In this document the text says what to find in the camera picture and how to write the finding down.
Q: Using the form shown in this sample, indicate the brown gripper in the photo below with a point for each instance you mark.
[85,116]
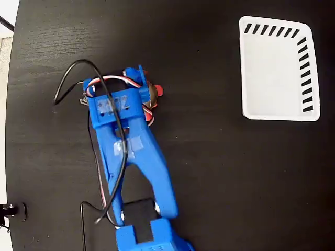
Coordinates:
[141,77]

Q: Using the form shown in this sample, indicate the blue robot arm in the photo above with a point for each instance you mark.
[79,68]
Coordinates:
[141,154]

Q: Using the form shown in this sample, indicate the white plastic basket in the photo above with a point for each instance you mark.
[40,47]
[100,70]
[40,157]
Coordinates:
[272,75]

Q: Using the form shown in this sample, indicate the black metal rod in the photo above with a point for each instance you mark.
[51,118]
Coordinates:
[6,23]

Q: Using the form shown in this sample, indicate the black table clamp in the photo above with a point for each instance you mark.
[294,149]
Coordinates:
[18,211]

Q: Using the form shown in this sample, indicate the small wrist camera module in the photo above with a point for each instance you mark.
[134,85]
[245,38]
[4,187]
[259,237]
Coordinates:
[83,100]

